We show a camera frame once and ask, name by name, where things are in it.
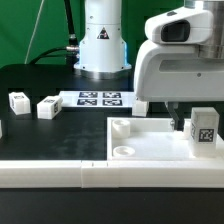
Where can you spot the white block at left edge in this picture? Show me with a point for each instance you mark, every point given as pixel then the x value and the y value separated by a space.
pixel 0 129

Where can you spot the white U-shaped obstacle fence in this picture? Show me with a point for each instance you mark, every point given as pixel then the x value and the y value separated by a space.
pixel 50 169

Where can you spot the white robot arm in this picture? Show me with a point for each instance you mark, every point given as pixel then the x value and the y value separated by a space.
pixel 109 46

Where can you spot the white sheet with AprilTags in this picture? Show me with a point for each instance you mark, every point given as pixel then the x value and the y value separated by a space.
pixel 97 99

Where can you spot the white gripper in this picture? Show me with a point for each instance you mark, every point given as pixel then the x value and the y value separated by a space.
pixel 182 59

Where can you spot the white square tabletop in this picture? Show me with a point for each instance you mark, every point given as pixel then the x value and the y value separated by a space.
pixel 154 139

